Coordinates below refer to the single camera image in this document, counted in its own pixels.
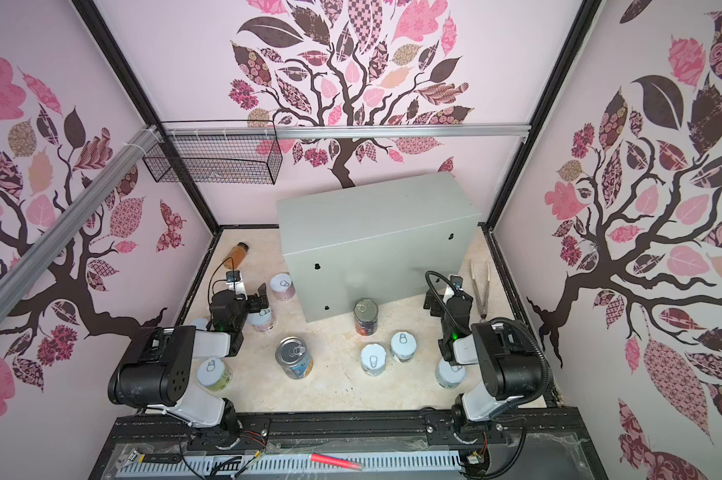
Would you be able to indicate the green label can left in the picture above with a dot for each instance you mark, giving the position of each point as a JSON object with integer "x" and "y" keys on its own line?
{"x": 214, "y": 374}

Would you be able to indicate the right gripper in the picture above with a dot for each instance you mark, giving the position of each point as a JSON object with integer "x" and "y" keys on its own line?
{"x": 443, "y": 301}

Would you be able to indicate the pink marker pen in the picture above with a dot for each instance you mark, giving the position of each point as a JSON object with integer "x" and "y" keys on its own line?
{"x": 336, "y": 462}

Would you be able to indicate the blue label tall can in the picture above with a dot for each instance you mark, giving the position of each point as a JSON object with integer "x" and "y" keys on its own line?
{"x": 293, "y": 356}

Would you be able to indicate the aluminium rail left wall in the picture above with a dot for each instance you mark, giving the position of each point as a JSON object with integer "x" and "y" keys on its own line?
{"x": 20, "y": 279}

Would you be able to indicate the orange spice jar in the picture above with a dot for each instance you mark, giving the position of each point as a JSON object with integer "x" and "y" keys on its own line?
{"x": 235, "y": 257}

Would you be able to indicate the aluminium rail wall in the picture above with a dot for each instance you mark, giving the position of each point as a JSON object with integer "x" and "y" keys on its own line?
{"x": 20, "y": 279}
{"x": 387, "y": 131}

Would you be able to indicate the pink can white lid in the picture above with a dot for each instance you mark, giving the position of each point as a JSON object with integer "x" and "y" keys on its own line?
{"x": 262, "y": 321}

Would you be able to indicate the grey metal cabinet box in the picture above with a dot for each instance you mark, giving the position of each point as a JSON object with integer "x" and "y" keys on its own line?
{"x": 375, "y": 241}

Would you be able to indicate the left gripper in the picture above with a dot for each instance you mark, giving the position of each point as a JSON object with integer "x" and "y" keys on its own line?
{"x": 251, "y": 303}

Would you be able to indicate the aluminium rail back wall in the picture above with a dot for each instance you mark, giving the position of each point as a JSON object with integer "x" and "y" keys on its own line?
{"x": 387, "y": 131}

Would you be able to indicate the la sicilia tomato can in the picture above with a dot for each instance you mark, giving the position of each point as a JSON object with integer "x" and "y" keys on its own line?
{"x": 366, "y": 317}

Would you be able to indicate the teal can rear middle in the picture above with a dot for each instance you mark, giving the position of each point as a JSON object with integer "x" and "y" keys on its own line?
{"x": 403, "y": 346}

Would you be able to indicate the white slotted cable duct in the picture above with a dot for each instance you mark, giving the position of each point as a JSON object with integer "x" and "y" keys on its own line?
{"x": 296, "y": 466}

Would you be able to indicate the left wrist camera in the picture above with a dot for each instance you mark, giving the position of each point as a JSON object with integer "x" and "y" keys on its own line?
{"x": 233, "y": 276}

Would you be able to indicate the pink can near cabinet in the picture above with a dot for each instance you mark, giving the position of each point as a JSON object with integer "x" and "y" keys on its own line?
{"x": 282, "y": 286}

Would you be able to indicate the teal can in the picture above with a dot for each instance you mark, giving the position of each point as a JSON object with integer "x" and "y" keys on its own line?
{"x": 449, "y": 376}
{"x": 373, "y": 359}
{"x": 403, "y": 346}

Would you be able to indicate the teal can front middle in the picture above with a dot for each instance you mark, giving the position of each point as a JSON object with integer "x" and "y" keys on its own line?
{"x": 373, "y": 359}

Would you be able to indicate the yellow label can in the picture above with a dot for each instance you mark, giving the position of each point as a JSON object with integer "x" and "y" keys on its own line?
{"x": 200, "y": 324}

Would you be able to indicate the metal kitchen tongs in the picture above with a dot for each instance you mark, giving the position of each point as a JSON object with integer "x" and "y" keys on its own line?
{"x": 481, "y": 290}

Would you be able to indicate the black mounting rail base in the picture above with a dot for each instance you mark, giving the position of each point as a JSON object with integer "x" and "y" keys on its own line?
{"x": 537, "y": 443}

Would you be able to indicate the teal can right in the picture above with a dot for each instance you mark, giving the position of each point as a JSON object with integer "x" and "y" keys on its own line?
{"x": 449, "y": 376}

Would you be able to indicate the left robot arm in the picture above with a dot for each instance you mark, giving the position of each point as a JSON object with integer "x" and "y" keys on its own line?
{"x": 155, "y": 372}

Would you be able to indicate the black wire basket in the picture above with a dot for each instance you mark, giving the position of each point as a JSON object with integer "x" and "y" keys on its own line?
{"x": 237, "y": 154}

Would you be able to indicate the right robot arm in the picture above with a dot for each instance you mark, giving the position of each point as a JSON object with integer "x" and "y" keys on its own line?
{"x": 513, "y": 369}

